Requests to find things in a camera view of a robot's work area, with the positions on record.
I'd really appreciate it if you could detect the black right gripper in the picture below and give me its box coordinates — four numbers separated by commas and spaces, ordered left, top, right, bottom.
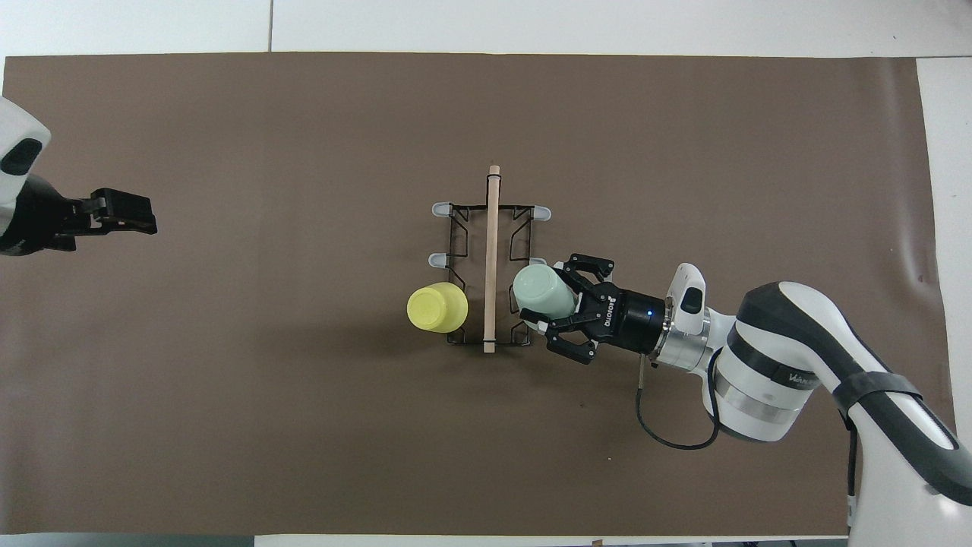
520, 253, 669, 365

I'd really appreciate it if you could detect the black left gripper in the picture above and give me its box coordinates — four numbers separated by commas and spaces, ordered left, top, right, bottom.
0, 176, 158, 257

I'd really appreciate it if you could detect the pale green plastic cup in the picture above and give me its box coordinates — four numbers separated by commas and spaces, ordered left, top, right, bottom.
513, 264, 578, 320

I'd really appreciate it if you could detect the yellow plastic cup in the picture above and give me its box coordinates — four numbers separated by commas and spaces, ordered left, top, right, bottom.
406, 282, 469, 334

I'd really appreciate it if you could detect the brown table mat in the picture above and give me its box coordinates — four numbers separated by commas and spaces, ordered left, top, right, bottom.
0, 52, 969, 536

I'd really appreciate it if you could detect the black wire cup rack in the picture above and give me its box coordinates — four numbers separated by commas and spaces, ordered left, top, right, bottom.
429, 165, 552, 355

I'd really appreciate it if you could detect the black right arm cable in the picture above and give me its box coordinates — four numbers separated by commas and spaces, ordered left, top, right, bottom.
636, 356, 721, 451

